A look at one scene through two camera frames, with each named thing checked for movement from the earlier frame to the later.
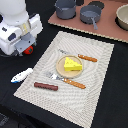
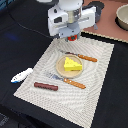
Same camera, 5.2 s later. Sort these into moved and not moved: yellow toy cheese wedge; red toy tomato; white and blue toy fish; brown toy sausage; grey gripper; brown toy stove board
Moved: grey gripper; red toy tomato
Not moved: yellow toy cheese wedge; brown toy sausage; brown toy stove board; white and blue toy fish
